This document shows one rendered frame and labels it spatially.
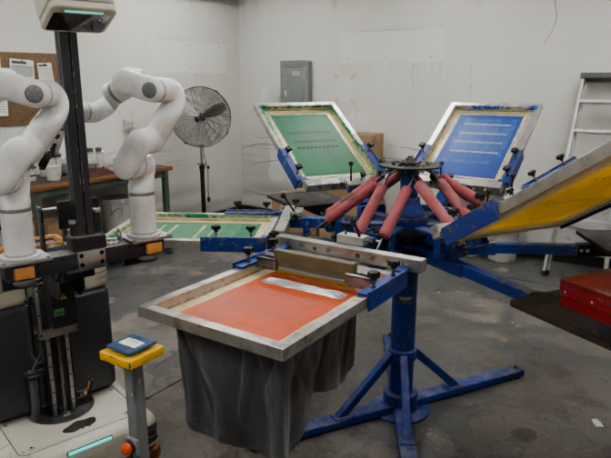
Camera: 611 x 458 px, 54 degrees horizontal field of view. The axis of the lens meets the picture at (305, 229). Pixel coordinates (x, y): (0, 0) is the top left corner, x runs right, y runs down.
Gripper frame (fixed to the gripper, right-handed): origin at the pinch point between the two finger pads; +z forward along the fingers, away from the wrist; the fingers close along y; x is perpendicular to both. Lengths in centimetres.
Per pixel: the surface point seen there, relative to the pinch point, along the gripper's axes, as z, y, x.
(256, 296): -5, -85, -52
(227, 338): -7, -110, -21
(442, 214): -55, -82, -130
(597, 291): -72, -161, -91
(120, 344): 8, -96, 1
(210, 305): 2, -83, -36
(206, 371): 16, -99, -33
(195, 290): 3, -72, -36
